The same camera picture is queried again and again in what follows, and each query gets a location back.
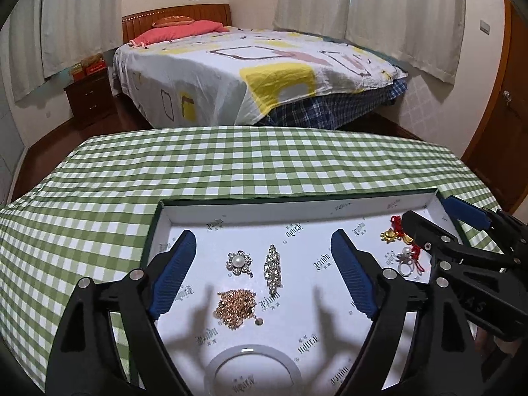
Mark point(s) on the green checkered tablecloth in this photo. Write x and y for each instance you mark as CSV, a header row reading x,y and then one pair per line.
x,y
90,216

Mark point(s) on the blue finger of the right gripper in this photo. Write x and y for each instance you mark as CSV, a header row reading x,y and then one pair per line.
x,y
424,233
467,213

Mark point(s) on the dark wooden nightstand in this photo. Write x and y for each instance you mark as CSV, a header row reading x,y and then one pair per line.
x,y
90,99

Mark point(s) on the left white curtain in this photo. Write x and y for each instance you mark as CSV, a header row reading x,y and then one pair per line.
x,y
45,37

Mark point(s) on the pale jade bangle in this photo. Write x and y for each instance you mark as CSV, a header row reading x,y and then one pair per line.
x,y
252,370

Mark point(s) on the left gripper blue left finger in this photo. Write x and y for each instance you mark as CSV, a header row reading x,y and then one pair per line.
x,y
167,271

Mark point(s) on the orange patterned pillow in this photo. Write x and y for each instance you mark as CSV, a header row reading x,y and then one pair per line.
x,y
172,21

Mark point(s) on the pearl flower brooch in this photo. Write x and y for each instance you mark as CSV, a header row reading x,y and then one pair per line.
x,y
238,263

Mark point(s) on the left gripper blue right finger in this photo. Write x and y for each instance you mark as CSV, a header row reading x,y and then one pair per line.
x,y
355,277

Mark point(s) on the right white curtain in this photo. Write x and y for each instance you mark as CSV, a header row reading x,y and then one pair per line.
x,y
426,34

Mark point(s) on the red boxes on nightstand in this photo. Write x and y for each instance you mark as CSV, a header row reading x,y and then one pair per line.
x,y
88,66

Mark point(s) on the bed with patterned quilt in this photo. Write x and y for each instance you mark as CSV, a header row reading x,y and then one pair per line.
x,y
245,77

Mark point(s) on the white curtain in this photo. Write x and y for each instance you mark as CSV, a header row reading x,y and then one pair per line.
x,y
45,37
426,34

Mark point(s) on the small red gold charm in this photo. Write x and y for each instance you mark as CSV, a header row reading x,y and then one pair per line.
x,y
396,232

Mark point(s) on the red pillow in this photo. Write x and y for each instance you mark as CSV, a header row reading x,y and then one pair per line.
x,y
169,33

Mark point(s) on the green jewelry tray box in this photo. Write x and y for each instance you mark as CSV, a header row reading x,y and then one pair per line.
x,y
311,318

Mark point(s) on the brown wooden door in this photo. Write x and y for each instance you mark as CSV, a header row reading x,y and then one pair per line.
x,y
497,153

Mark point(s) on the crystal rhinestone brooch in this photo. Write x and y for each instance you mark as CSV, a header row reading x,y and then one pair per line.
x,y
272,270

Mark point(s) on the wooden headboard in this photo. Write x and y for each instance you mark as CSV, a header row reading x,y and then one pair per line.
x,y
136,24

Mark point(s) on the gold ingot red tassel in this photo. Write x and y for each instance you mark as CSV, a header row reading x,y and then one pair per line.
x,y
415,257

